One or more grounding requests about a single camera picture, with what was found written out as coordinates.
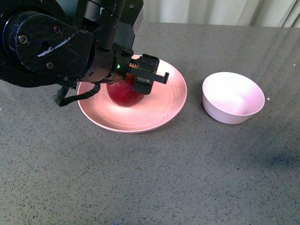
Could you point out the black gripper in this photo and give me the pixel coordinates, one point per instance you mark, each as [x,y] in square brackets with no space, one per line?
[113,65]

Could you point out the red apple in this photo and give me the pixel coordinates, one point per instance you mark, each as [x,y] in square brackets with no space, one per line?
[122,93]

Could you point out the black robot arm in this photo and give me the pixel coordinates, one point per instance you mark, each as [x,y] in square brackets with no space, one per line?
[40,44]

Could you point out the pink plate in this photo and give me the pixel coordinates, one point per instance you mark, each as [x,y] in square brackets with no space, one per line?
[156,109]

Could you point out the light pink bowl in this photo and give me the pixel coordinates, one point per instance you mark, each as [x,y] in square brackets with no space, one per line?
[231,98]

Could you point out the white pleated curtain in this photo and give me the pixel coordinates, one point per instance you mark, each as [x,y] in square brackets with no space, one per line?
[262,13]

